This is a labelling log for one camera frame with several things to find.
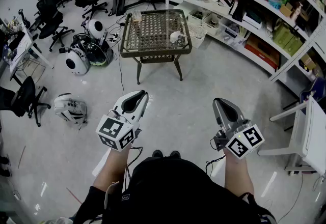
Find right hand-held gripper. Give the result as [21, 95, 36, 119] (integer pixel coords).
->
[209, 97, 265, 160]

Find white desk with tube legs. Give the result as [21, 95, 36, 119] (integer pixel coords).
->
[257, 95, 326, 177]

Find black soft backpack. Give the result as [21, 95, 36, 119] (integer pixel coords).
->
[108, 0, 126, 17]

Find white woven floor basket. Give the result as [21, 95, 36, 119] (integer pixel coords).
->
[186, 21, 208, 49]

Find white pod backpack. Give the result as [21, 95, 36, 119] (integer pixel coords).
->
[86, 19, 108, 39]
[65, 48, 90, 76]

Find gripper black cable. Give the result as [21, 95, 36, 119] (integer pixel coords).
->
[124, 146, 144, 186]
[205, 154, 227, 178]

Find person's right forearm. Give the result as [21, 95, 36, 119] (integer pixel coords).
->
[223, 148, 255, 198]

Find cluttered white desk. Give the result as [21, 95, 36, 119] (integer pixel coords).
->
[0, 17, 55, 87]

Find small brown cardboard box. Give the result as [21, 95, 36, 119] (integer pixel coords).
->
[279, 2, 294, 18]

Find blue chair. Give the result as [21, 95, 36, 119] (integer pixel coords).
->
[282, 76, 326, 117]

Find green cardboard boxes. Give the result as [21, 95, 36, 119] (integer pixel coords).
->
[271, 23, 304, 57]

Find black floor cable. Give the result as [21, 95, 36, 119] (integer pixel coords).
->
[117, 39, 126, 97]

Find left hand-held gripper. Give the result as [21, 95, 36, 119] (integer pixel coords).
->
[96, 90, 150, 152]

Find white storage bin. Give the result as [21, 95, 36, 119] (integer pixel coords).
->
[202, 12, 223, 36]
[187, 8, 205, 25]

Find wicker glass-top side table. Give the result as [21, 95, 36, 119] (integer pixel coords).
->
[119, 9, 193, 86]

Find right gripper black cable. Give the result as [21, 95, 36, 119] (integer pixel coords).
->
[205, 154, 227, 178]

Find white grey soft backpack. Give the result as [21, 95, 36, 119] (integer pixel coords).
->
[53, 93, 88, 127]

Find white metal shelf rack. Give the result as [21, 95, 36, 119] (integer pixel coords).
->
[164, 0, 326, 99]

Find clear storage bin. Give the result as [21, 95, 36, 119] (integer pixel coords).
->
[218, 22, 246, 50]

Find person's black clothing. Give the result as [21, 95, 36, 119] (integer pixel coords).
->
[72, 156, 278, 224]

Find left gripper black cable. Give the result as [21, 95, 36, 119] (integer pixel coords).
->
[124, 146, 144, 186]

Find person's left forearm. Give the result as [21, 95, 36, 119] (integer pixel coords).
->
[92, 141, 134, 193]

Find red cardboard box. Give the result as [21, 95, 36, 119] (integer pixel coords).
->
[243, 33, 281, 70]

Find black shoes by wall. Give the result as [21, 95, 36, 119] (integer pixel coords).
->
[0, 155, 12, 178]

